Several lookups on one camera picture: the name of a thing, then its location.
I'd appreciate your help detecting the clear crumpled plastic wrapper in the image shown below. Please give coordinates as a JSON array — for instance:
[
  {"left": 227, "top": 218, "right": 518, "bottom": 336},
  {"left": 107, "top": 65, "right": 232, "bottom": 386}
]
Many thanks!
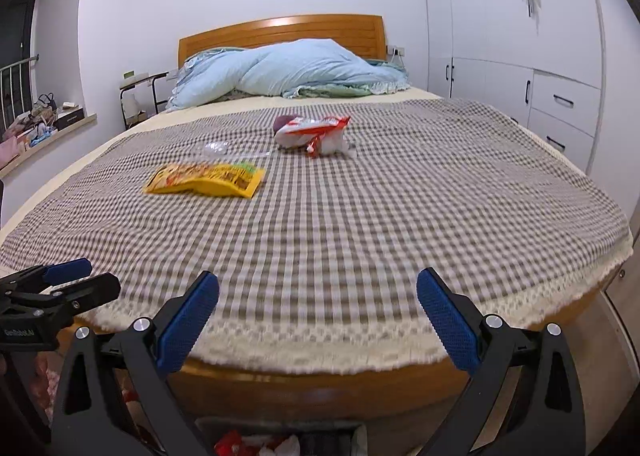
[{"left": 200, "top": 140, "right": 275, "bottom": 161}]

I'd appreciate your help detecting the red white crumpled wrapper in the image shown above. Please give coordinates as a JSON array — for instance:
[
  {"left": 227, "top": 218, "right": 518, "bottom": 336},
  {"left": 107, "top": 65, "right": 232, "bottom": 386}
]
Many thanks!
[{"left": 306, "top": 131, "right": 357, "bottom": 160}]

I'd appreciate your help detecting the black box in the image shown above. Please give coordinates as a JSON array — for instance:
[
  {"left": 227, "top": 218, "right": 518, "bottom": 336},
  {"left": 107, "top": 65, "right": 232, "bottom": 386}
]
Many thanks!
[{"left": 54, "top": 107, "right": 86, "bottom": 131}]

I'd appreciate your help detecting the light blue duvet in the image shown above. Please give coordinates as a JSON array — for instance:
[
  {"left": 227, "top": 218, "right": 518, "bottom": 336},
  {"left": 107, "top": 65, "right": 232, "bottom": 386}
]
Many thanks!
[{"left": 165, "top": 39, "right": 412, "bottom": 111}]

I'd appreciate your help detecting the yellow snack packet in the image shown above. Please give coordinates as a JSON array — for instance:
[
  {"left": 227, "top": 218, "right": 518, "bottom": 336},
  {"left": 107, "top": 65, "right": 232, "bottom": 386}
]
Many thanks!
[{"left": 144, "top": 162, "right": 266, "bottom": 200}]

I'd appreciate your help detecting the cream bed sheet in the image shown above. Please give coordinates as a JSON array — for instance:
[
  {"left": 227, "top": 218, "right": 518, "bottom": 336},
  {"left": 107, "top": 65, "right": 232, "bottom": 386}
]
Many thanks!
[{"left": 100, "top": 86, "right": 446, "bottom": 141}]

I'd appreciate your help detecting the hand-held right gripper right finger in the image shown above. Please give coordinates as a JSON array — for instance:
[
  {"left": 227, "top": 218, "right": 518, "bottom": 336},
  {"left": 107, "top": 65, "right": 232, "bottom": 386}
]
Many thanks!
[{"left": 416, "top": 267, "right": 586, "bottom": 456}]

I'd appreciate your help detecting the wooden windowsill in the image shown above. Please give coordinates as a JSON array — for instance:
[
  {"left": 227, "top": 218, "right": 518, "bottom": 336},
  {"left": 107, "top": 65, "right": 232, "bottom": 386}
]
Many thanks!
[{"left": 0, "top": 96, "right": 98, "bottom": 181}]

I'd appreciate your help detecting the floral plastic-lined trash bin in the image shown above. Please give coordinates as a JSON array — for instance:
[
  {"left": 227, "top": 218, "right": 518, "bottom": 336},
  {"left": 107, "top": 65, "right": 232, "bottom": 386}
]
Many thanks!
[{"left": 194, "top": 416, "right": 370, "bottom": 456}]

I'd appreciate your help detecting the black frame bedside table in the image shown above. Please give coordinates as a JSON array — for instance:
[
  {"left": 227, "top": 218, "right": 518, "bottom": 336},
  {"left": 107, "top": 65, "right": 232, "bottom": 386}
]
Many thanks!
[{"left": 118, "top": 70, "right": 171, "bottom": 131}]

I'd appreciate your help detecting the white wardrobe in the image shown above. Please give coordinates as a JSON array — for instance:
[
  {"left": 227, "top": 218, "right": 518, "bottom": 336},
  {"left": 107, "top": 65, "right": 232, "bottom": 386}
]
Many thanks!
[{"left": 417, "top": 0, "right": 633, "bottom": 207}]

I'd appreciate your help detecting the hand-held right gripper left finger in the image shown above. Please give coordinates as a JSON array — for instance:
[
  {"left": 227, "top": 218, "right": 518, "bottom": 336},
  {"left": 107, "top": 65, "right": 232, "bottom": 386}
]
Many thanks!
[{"left": 51, "top": 271, "right": 221, "bottom": 456}]

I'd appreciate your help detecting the red white snack packet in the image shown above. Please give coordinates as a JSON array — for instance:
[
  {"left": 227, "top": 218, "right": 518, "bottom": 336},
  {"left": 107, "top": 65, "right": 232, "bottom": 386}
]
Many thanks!
[{"left": 273, "top": 116, "right": 352, "bottom": 149}]

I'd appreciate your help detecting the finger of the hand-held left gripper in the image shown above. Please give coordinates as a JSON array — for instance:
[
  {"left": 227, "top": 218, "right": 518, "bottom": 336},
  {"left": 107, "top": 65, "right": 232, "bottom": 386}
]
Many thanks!
[
  {"left": 0, "top": 272, "right": 122, "bottom": 317},
  {"left": 0, "top": 257, "right": 94, "bottom": 287}
]

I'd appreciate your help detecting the wooden bed frame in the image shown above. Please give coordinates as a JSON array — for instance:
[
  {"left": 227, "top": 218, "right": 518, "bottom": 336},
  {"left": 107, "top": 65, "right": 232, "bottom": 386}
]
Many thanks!
[{"left": 70, "top": 14, "right": 636, "bottom": 427}]

